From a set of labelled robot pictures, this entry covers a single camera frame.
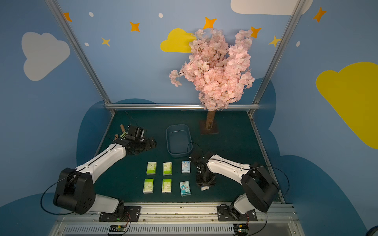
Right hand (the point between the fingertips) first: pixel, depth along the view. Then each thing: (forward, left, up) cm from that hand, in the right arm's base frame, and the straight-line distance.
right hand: (204, 184), depth 82 cm
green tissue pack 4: (-2, +21, 0) cm, 21 cm away
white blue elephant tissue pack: (+9, +11, 0) cm, 15 cm away
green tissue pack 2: (+7, +22, 0) cm, 24 cm away
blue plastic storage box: (+30, +18, -1) cm, 35 cm away
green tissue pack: (+7, +32, 0) cm, 33 cm away
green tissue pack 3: (-3, +31, 0) cm, 31 cm away
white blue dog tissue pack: (-3, 0, +2) cm, 4 cm away
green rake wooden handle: (+29, +64, -1) cm, 70 cm away
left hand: (+20, +34, +9) cm, 40 cm away
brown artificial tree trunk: (+43, -4, +11) cm, 44 cm away
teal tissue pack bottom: (-3, +11, +1) cm, 11 cm away
